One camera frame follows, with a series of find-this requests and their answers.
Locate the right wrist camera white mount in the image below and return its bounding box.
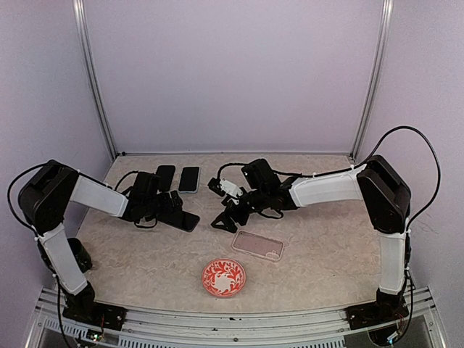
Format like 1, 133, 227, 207
208, 178, 244, 199

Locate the right aluminium frame post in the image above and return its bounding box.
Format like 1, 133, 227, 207
350, 0, 394, 161

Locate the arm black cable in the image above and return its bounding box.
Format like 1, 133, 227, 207
7, 162, 55, 233
215, 125, 442, 341

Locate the black phone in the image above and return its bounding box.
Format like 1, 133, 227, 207
179, 167, 200, 191
158, 211, 200, 233

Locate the left aluminium frame post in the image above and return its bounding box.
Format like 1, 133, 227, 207
72, 0, 118, 160

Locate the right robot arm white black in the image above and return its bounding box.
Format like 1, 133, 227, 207
208, 155, 412, 325

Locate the black phone case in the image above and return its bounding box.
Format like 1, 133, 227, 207
155, 165, 175, 192

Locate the front aluminium rail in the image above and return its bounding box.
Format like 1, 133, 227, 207
34, 286, 442, 348

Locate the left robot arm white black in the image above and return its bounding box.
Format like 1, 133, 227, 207
17, 159, 183, 323

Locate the clear pink phone case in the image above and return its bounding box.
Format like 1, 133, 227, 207
231, 231, 284, 262

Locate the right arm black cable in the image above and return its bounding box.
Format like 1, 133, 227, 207
215, 125, 442, 341

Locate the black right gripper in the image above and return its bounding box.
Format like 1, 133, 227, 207
211, 186, 268, 233

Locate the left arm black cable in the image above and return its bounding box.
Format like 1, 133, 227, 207
7, 162, 55, 233

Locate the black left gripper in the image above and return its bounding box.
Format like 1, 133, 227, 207
144, 190, 183, 222

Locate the light blue phone case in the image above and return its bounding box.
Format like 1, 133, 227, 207
177, 165, 202, 194

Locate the red white patterned bowl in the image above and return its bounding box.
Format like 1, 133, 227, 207
201, 258, 247, 298

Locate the aluminium frame post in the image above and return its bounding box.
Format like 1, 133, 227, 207
350, 0, 394, 161
72, 0, 118, 160

